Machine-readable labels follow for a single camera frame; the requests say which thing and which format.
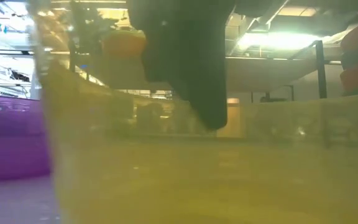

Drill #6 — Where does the translucent yellow bowl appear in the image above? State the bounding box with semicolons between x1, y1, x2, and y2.
26;0;358;224

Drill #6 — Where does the small purple plastic bowl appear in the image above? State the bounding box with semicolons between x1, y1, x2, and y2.
0;95;52;183

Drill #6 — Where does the small orange plastic bowl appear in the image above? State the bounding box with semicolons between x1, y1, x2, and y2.
101;29;150;60

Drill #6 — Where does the large leafy green plant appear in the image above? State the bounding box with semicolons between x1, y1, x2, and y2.
70;2;121;54

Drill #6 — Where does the wooden shelf with black frame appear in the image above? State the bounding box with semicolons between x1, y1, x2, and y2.
67;39;343;103

